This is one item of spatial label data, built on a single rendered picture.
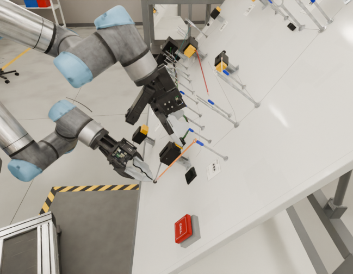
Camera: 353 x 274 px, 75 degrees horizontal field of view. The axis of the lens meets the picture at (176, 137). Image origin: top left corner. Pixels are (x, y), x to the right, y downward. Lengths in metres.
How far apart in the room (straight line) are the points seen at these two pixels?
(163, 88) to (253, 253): 0.65
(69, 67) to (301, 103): 0.47
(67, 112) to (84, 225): 1.39
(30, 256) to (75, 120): 1.19
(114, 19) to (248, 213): 0.47
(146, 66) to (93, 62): 0.11
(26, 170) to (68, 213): 1.41
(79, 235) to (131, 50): 1.62
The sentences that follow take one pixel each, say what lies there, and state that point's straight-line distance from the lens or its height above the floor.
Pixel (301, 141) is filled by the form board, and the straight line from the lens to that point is 0.48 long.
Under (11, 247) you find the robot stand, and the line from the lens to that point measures 1.86.
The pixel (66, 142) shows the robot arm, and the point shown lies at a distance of 0.80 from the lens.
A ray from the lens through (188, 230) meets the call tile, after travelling 0.55.
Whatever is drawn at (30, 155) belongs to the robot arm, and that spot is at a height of 1.18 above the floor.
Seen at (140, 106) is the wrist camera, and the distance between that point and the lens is 0.59.
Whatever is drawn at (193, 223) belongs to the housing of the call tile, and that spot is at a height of 1.12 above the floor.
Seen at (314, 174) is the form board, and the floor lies 1.33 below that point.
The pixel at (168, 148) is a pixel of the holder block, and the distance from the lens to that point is 0.68.
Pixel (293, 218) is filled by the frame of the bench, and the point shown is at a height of 0.80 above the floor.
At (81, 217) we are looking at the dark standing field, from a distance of 2.06.
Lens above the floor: 1.61
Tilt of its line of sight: 38 degrees down
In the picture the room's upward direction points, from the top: straight up
